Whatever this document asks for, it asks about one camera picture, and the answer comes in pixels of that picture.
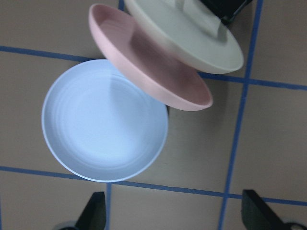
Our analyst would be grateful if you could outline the pink plate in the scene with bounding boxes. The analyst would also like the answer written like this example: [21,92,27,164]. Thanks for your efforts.
[88,4,213,111]

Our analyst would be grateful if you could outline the cream plate in rack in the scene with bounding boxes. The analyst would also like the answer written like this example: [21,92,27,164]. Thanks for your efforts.
[125,0,244,74]

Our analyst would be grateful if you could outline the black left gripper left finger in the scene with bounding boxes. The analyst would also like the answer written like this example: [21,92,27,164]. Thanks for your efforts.
[75,192,106,230]

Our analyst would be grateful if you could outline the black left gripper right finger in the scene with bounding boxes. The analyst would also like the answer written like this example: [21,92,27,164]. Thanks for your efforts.
[241,190,290,230]

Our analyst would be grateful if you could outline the blue plate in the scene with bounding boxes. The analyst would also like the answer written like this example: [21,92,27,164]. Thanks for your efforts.
[41,59,168,183]

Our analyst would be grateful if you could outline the black plate rack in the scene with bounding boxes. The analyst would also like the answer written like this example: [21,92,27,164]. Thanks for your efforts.
[201,0,252,25]

